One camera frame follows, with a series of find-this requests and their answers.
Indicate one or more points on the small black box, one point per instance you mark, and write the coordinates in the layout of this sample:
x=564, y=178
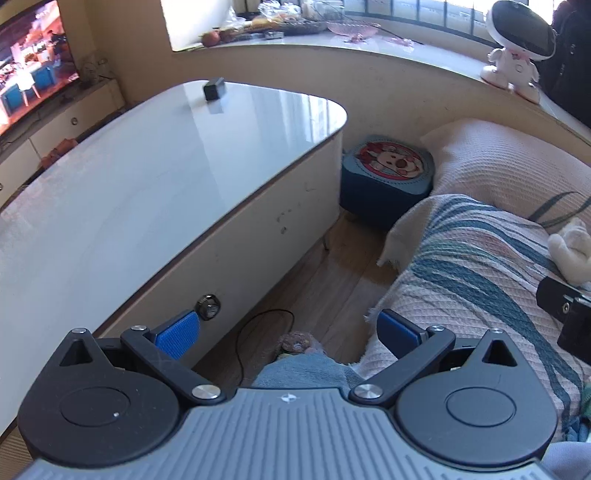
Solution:
x=214, y=89

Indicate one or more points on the white coffee table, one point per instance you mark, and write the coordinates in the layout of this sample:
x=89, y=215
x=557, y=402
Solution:
x=258, y=240

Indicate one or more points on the fringed teal-striped blanket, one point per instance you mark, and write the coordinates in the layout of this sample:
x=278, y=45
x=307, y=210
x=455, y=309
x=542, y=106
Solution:
x=461, y=286

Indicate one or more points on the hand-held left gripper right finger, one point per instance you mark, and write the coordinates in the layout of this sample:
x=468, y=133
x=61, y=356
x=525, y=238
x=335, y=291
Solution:
x=392, y=330

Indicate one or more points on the black bag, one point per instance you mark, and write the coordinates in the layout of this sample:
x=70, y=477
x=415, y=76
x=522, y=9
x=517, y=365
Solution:
x=572, y=69

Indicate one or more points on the white plush toy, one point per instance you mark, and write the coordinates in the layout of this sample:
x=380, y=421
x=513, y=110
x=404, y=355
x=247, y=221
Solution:
x=570, y=254

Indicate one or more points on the flat screen television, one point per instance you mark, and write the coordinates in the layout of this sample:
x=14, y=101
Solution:
x=32, y=55

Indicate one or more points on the white robot toy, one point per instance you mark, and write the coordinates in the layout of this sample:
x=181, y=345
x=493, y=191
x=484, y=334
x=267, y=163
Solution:
x=512, y=64

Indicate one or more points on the red apple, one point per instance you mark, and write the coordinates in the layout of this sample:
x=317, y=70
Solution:
x=210, y=38

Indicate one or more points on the blue cartoon-print stool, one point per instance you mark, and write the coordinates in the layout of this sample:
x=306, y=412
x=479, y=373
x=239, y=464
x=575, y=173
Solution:
x=383, y=184

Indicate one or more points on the round metal table knob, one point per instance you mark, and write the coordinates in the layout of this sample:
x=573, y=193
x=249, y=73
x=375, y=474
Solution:
x=208, y=307

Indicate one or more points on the fruit tray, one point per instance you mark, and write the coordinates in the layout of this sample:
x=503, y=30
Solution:
x=291, y=23

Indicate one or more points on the pink fluffy slipper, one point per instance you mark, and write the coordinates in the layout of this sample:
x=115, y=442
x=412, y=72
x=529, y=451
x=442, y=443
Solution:
x=298, y=341

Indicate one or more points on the person's jeans leg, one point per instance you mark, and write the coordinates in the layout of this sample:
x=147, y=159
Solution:
x=304, y=369

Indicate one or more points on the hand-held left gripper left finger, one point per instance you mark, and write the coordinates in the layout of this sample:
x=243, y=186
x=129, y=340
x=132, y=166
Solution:
x=178, y=334

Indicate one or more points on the white television cabinet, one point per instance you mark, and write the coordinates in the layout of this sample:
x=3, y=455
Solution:
x=69, y=124

